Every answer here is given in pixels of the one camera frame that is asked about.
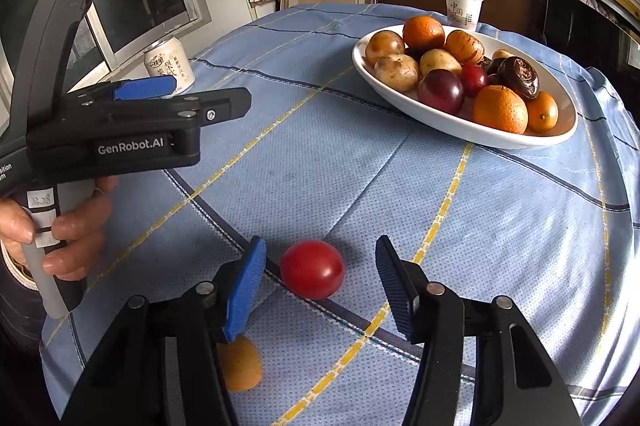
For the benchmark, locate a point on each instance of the dark red plum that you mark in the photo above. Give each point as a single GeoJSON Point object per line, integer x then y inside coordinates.
{"type": "Point", "coordinates": [440, 93]}

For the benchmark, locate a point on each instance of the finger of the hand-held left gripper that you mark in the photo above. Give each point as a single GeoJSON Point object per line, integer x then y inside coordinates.
{"type": "Point", "coordinates": [220, 103]}
{"type": "Point", "coordinates": [145, 88]}

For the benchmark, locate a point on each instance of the small tan fruit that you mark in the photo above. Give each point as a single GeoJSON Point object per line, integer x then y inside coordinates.
{"type": "Point", "coordinates": [242, 366]}

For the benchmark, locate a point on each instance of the person's left hand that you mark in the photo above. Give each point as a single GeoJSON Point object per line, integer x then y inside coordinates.
{"type": "Point", "coordinates": [80, 236]}

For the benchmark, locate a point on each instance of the cream beverage can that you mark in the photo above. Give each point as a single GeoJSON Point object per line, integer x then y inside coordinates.
{"type": "Point", "coordinates": [167, 60]}

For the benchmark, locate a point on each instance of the blue plaid tablecloth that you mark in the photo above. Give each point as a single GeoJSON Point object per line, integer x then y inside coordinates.
{"type": "Point", "coordinates": [350, 186]}

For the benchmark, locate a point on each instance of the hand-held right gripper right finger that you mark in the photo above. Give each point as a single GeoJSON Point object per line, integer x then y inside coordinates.
{"type": "Point", "coordinates": [400, 291]}

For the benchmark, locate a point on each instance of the dark wrinkled passion fruit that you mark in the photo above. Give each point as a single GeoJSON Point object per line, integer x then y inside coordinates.
{"type": "Point", "coordinates": [520, 76]}
{"type": "Point", "coordinates": [492, 65]}

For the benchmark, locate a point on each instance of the white oval plate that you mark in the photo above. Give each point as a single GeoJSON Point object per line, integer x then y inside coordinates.
{"type": "Point", "coordinates": [440, 125]}

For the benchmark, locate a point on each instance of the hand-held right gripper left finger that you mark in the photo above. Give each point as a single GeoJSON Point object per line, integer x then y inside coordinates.
{"type": "Point", "coordinates": [245, 296]}

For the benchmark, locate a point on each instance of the yellow speckled round fruit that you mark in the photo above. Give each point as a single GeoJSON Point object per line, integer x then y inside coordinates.
{"type": "Point", "coordinates": [395, 73]}

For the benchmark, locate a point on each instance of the black chair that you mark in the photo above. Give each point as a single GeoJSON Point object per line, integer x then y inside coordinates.
{"type": "Point", "coordinates": [585, 20]}

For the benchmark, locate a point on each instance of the white paper cup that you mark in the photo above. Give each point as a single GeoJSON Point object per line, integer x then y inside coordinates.
{"type": "Point", "coordinates": [462, 10]}

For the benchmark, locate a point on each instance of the dark round object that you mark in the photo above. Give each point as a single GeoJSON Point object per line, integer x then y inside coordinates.
{"type": "Point", "coordinates": [20, 321]}

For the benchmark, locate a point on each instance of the large orange mandarin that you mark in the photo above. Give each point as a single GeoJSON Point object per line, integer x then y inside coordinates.
{"type": "Point", "coordinates": [423, 32]}

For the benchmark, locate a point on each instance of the brown speckled round fruit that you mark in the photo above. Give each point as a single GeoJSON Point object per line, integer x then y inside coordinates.
{"type": "Point", "coordinates": [384, 47]}

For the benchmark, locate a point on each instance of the striped orange pear-shaped fruit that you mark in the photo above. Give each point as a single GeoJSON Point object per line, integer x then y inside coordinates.
{"type": "Point", "coordinates": [465, 47]}

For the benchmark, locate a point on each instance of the red cherry tomato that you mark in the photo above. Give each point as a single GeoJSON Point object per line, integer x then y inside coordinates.
{"type": "Point", "coordinates": [312, 268]}
{"type": "Point", "coordinates": [473, 79]}

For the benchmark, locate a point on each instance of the small orange fruit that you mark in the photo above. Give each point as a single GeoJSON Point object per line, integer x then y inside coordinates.
{"type": "Point", "coordinates": [501, 54]}

